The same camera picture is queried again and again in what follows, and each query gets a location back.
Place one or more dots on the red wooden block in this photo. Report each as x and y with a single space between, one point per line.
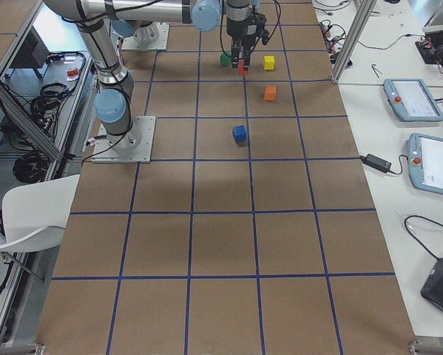
241 68

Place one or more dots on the upper teach pendant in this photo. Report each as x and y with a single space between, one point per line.
411 100

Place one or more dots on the blue wooden block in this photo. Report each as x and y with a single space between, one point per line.
239 133

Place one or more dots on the black power adapter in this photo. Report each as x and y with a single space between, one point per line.
376 163

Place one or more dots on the teach pendant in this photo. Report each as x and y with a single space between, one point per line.
425 162
411 100

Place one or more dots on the white chair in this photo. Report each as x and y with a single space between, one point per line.
35 215

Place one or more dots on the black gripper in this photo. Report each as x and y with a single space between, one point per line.
237 29

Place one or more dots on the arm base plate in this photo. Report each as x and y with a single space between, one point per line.
135 147
147 37

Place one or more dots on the green wooden block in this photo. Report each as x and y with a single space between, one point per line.
225 59

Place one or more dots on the orange wooden block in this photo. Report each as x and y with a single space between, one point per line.
270 93

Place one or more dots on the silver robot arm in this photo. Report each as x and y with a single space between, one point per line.
127 29
89 18

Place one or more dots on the aluminium frame post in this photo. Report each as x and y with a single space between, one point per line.
355 31

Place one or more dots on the lower teach pendant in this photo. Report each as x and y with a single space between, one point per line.
425 162

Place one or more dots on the yellow wooden block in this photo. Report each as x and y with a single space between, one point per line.
269 62

